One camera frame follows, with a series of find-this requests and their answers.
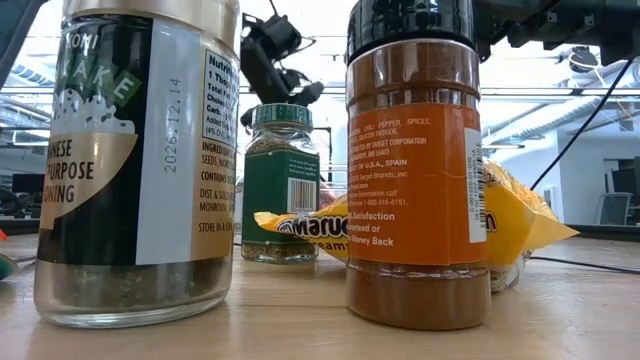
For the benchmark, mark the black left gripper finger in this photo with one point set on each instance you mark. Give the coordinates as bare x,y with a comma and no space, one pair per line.
307,94

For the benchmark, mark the green lid herb jar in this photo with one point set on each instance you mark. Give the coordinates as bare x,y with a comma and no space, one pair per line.
280,200

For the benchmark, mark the black lid chili powder jar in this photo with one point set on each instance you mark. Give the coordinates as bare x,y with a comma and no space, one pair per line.
415,190

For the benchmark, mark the tan lid furikake jar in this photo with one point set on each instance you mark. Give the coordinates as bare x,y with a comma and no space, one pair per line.
100,200

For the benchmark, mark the yellow Maruchan ramen pack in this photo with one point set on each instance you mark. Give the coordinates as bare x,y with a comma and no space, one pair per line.
515,225

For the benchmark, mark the orange Maruchan ramen pack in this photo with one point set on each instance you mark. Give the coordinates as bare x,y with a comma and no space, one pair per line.
2,236

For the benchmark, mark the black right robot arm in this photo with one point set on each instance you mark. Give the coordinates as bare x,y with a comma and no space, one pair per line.
550,20

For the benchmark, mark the dark round ceiling fixture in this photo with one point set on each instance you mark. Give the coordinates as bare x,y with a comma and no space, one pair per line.
582,59

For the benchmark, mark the grey office chair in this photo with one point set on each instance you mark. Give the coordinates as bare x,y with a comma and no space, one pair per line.
612,207

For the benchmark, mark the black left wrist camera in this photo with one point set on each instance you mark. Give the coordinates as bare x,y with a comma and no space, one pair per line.
280,30

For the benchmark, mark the black table frame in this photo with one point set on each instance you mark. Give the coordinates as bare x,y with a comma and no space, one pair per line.
610,232

